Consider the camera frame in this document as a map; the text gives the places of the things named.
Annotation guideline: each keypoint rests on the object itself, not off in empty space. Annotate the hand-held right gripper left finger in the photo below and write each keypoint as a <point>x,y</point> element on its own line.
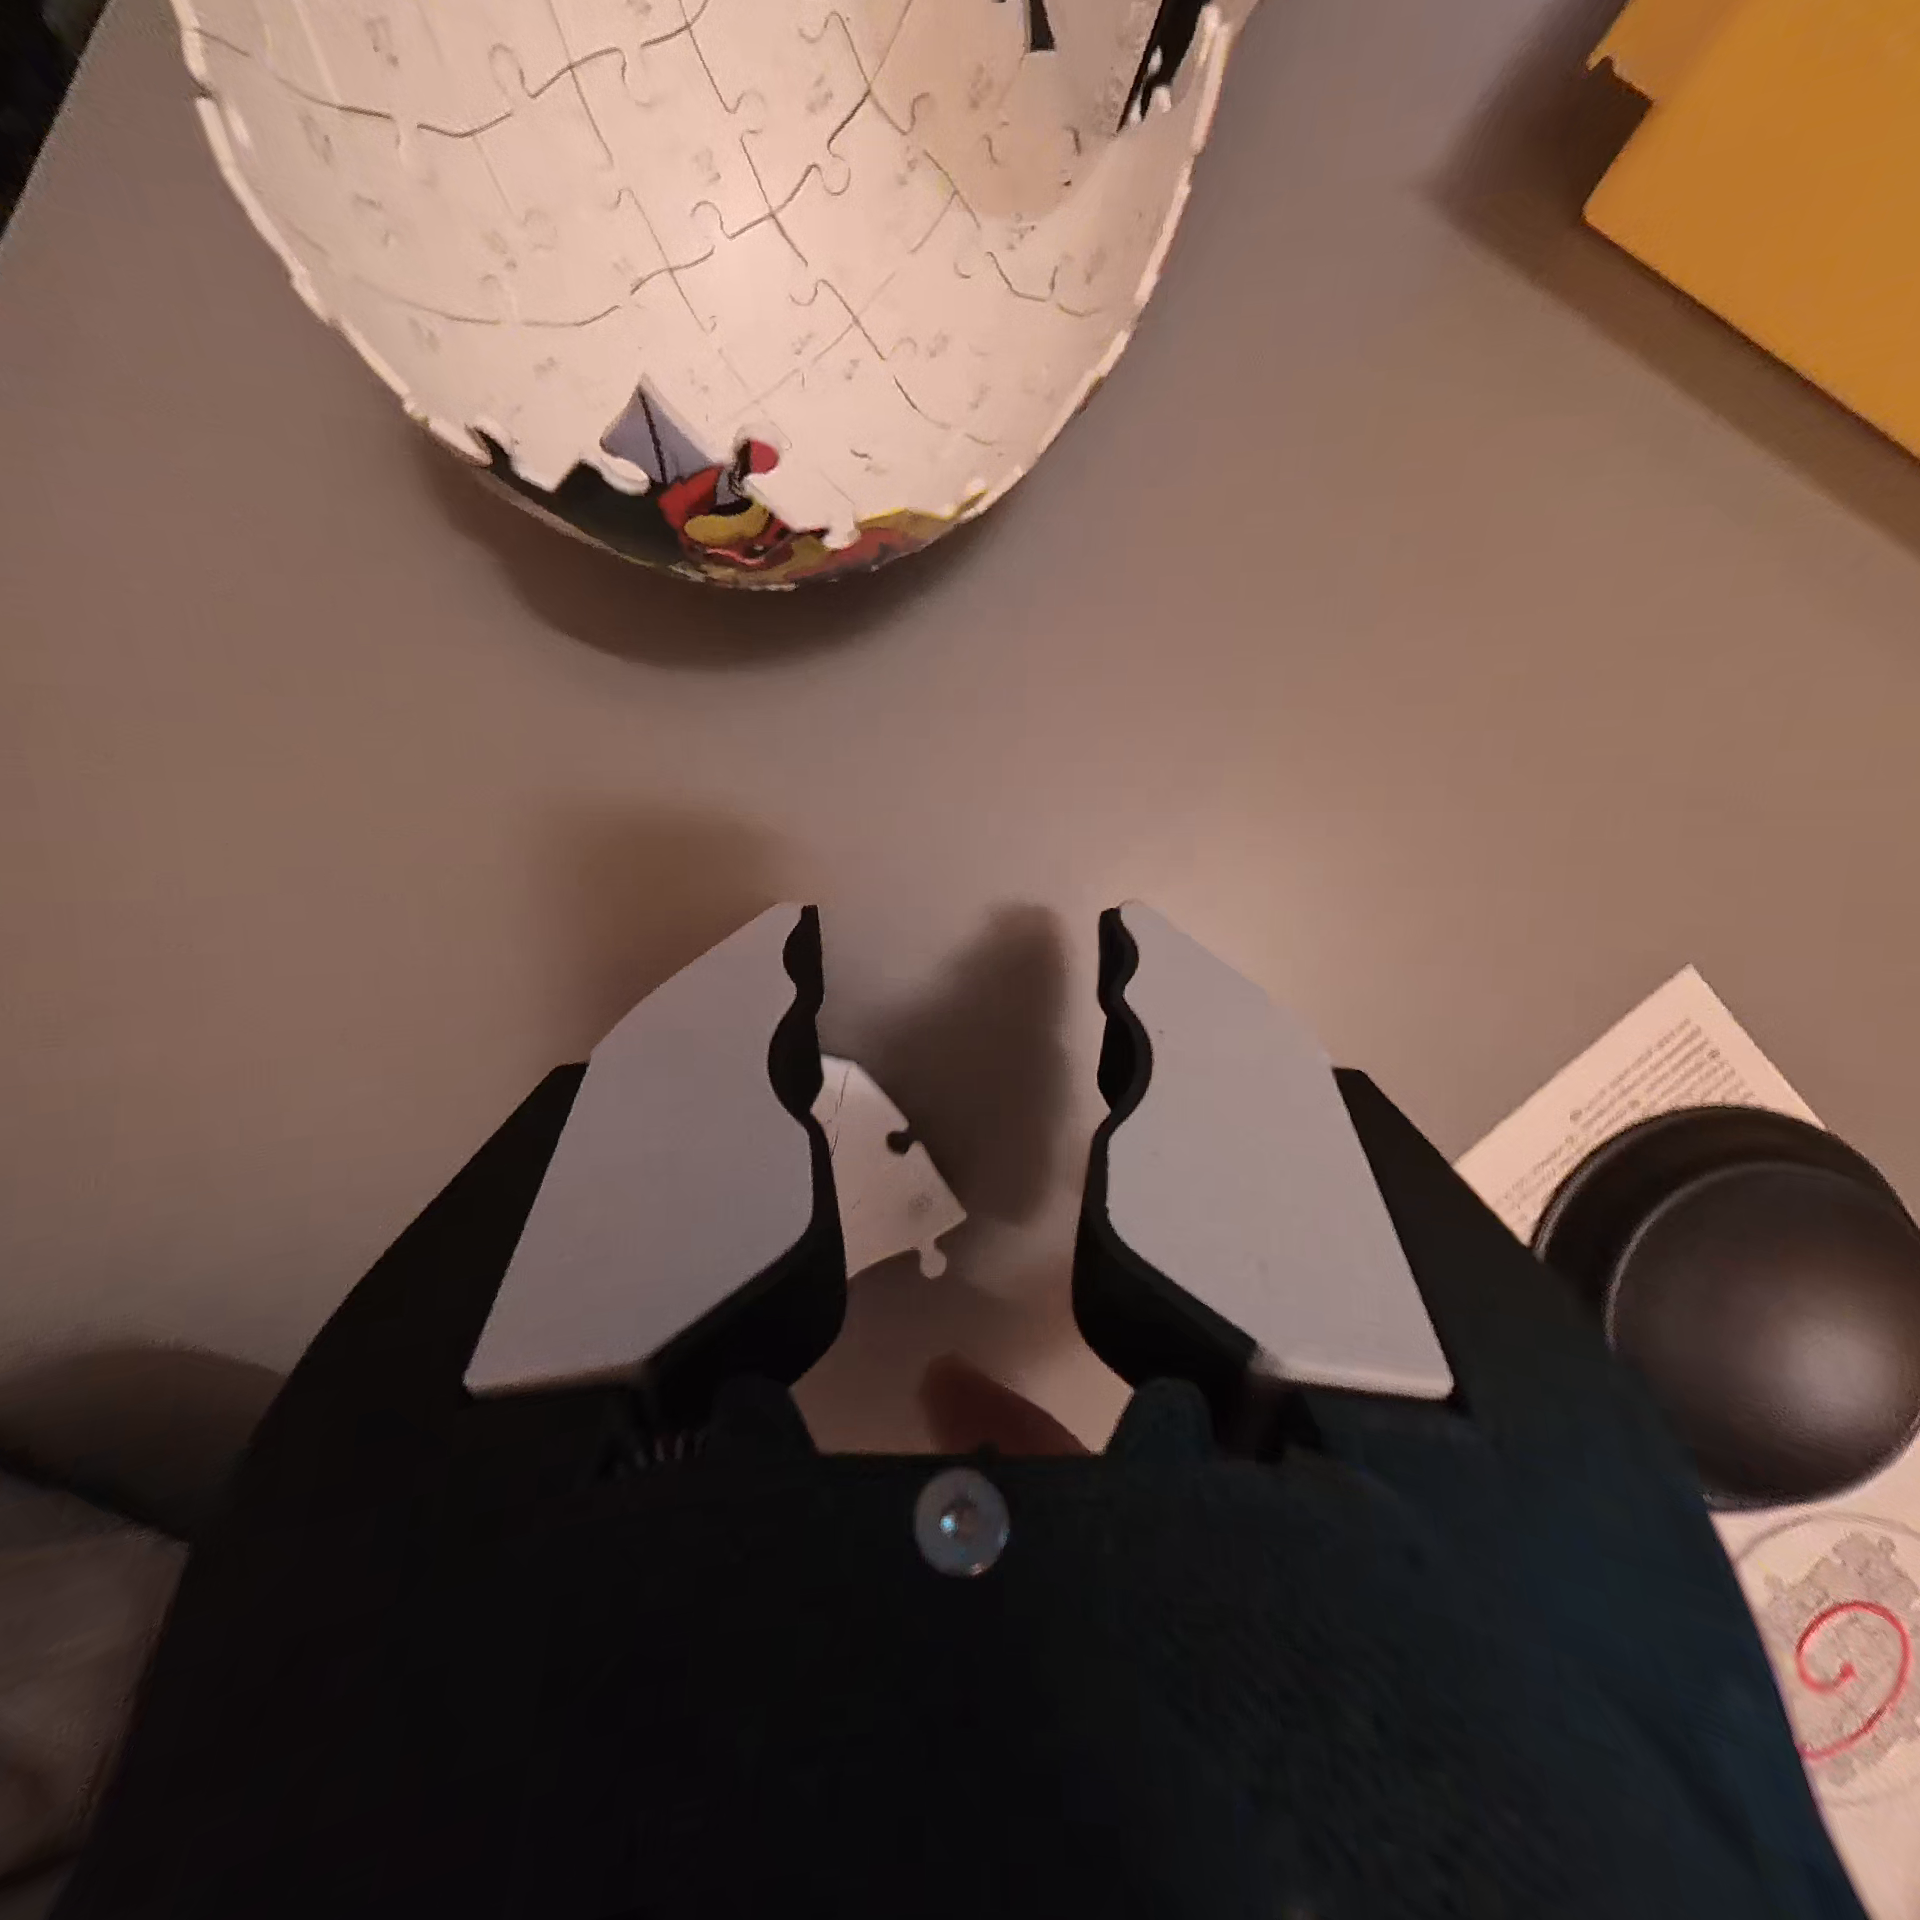
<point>660,1201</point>

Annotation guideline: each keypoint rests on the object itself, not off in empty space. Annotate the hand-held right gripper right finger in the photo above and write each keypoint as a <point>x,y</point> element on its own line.
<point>1260,1201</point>

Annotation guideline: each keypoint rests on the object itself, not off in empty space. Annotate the curved jigsaw puzzle piece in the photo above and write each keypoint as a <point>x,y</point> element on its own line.
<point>885,1184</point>

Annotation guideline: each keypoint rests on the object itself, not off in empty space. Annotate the partly built puzzle ball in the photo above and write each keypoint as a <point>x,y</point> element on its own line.
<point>674,224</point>

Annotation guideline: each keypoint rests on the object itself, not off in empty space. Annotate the black round ball stand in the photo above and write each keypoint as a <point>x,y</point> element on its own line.
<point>1755,1304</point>

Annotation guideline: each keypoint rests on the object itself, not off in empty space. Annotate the person's right hand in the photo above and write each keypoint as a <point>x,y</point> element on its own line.
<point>999,1422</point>

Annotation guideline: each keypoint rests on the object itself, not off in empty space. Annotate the white instruction sheet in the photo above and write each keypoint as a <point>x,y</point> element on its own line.
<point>1650,1051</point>

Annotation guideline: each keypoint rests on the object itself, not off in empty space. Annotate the yellow plastic bin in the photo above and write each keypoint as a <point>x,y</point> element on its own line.
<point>1785,194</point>

